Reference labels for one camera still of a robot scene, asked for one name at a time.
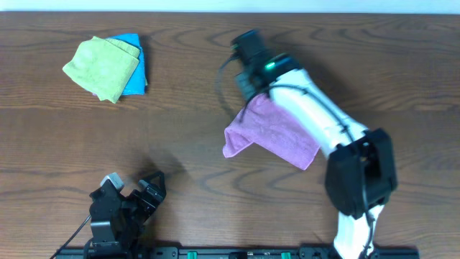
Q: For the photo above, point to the green folded cloth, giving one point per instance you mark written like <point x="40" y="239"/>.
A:
<point x="103" y="66"/>

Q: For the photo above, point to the blue folded cloth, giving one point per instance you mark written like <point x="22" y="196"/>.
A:
<point x="138" y="82"/>

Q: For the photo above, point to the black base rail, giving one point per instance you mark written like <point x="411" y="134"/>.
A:
<point x="304" y="252"/>

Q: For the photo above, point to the purple cloth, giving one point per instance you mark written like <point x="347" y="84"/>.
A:
<point x="268" y="125"/>

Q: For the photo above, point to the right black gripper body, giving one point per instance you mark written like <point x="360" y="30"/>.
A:
<point x="243" y="80"/>

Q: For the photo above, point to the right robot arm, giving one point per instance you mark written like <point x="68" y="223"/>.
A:
<point x="360" y="171"/>

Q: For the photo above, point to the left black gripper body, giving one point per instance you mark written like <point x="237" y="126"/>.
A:
<point x="139" y="211"/>

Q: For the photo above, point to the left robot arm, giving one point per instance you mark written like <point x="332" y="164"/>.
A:
<point x="117" y="221"/>

